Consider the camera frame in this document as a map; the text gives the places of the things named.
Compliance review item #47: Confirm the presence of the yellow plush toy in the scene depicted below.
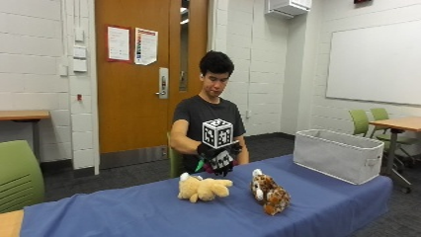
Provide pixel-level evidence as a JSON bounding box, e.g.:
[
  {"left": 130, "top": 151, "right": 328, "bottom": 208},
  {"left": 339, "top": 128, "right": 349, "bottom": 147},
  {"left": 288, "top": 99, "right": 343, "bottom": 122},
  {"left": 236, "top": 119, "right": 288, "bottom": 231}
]
[{"left": 176, "top": 172, "right": 235, "bottom": 203}]

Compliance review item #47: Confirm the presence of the white marker cube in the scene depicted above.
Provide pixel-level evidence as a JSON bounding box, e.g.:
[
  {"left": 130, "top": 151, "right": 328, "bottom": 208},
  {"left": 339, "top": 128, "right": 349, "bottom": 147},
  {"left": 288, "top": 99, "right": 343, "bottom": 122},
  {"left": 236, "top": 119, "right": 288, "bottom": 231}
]
[{"left": 201, "top": 118, "right": 235, "bottom": 149}]

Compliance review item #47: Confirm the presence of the green chair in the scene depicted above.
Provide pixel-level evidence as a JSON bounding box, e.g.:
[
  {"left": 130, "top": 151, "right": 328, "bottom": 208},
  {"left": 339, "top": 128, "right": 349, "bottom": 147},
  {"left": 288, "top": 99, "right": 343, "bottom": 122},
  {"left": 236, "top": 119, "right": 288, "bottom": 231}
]
[
  {"left": 0, "top": 139, "right": 47, "bottom": 214},
  {"left": 348, "top": 109, "right": 372, "bottom": 138},
  {"left": 368, "top": 107, "right": 420, "bottom": 146},
  {"left": 165, "top": 131, "right": 187, "bottom": 179}
]

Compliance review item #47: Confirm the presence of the brown spotted plush toy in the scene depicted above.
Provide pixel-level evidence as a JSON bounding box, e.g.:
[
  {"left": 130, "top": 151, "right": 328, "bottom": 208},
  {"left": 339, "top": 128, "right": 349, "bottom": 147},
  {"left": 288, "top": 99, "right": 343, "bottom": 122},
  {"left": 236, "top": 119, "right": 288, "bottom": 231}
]
[{"left": 249, "top": 168, "right": 292, "bottom": 216}]

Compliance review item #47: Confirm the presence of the blue tablecloth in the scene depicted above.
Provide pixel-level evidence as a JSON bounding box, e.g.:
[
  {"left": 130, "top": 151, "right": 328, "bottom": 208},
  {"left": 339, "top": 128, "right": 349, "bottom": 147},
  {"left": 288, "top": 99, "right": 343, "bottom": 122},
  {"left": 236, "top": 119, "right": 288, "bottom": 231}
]
[{"left": 19, "top": 153, "right": 395, "bottom": 237}]

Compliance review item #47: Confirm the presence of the the person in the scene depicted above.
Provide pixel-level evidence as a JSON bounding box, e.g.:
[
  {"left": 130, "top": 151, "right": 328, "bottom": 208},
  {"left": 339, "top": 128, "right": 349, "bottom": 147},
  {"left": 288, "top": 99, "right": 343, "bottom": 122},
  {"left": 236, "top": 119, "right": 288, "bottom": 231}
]
[{"left": 169, "top": 49, "right": 251, "bottom": 175}]

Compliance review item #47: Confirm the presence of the grey fabric storage bin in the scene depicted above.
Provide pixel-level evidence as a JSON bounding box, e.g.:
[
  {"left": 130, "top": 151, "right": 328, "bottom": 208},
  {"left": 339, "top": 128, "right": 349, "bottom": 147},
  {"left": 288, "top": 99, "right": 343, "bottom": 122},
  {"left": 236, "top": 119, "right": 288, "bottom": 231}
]
[{"left": 292, "top": 128, "right": 385, "bottom": 186}]

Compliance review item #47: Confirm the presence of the wooden door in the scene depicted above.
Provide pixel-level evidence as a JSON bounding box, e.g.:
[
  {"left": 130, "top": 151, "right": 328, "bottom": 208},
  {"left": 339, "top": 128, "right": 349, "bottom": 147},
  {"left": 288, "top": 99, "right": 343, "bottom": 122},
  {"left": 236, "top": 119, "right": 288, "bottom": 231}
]
[{"left": 94, "top": 0, "right": 211, "bottom": 154}]

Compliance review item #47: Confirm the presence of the colourful paper poster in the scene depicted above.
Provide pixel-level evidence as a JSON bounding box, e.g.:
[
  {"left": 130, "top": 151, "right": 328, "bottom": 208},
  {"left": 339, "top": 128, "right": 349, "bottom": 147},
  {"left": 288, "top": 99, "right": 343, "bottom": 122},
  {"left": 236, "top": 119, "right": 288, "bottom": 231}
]
[{"left": 135, "top": 27, "right": 159, "bottom": 66}]

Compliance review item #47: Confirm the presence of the wooden table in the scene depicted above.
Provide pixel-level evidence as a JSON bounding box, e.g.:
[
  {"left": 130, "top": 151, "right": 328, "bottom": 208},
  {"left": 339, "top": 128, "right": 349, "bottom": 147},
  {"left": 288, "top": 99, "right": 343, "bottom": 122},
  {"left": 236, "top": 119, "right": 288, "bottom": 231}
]
[
  {"left": 0, "top": 110, "right": 52, "bottom": 162},
  {"left": 368, "top": 116, "right": 421, "bottom": 195}
]

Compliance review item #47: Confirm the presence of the white paper notice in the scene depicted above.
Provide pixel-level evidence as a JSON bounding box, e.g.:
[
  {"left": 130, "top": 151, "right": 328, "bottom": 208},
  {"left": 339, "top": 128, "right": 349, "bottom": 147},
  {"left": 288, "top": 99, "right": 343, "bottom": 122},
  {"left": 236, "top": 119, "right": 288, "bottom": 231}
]
[{"left": 107, "top": 25, "right": 132, "bottom": 63}]

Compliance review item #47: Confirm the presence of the whiteboard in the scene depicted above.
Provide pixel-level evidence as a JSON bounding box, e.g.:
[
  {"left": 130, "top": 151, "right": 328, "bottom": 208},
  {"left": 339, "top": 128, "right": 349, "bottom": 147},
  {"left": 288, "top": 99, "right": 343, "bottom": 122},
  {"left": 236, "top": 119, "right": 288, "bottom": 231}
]
[{"left": 325, "top": 20, "right": 421, "bottom": 107}]

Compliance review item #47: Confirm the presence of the silver door handle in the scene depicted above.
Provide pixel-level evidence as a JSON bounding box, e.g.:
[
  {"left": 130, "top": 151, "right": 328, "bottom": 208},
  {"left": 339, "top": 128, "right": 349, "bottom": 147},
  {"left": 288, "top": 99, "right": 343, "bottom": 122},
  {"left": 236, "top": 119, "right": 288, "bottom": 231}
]
[{"left": 155, "top": 67, "right": 169, "bottom": 100}]

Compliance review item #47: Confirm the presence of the white wall switch panel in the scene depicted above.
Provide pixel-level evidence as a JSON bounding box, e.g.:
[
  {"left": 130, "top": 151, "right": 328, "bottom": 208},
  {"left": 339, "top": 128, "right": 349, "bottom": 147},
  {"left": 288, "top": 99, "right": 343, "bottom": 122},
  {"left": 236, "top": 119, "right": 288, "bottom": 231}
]
[
  {"left": 71, "top": 45, "right": 88, "bottom": 59},
  {"left": 71, "top": 58, "right": 88, "bottom": 73},
  {"left": 72, "top": 27, "right": 86, "bottom": 42}
]

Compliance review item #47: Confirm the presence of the white wall unit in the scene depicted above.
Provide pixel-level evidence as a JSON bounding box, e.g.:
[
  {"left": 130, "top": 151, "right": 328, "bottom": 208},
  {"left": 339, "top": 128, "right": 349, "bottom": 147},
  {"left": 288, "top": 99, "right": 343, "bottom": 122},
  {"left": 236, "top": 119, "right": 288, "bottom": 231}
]
[{"left": 264, "top": 0, "right": 313, "bottom": 19}]

